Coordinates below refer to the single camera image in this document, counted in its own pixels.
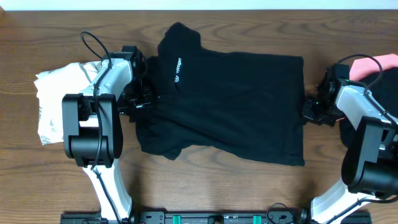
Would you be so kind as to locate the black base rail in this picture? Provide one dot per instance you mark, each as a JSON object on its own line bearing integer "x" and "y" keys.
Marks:
{"x": 273, "y": 215}

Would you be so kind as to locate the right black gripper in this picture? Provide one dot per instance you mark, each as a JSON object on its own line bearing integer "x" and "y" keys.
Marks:
{"x": 306, "y": 112}

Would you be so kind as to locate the pink garment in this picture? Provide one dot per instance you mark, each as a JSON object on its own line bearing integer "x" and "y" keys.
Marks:
{"x": 363, "y": 67}

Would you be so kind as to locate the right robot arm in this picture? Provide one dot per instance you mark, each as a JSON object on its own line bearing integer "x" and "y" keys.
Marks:
{"x": 369, "y": 168}

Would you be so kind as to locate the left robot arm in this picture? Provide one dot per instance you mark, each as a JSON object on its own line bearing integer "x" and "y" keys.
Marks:
{"x": 92, "y": 132}

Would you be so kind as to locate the black clothes pile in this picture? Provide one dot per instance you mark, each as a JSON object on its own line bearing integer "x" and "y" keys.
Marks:
{"x": 385, "y": 93}

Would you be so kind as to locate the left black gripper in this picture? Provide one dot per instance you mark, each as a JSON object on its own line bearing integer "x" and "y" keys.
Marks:
{"x": 146, "y": 103}

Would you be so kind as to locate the white patterned folded cloth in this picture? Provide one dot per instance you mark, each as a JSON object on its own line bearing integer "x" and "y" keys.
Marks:
{"x": 52, "y": 86}

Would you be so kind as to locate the black t-shirt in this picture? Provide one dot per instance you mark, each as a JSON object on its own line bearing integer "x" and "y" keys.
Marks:
{"x": 246, "y": 104}

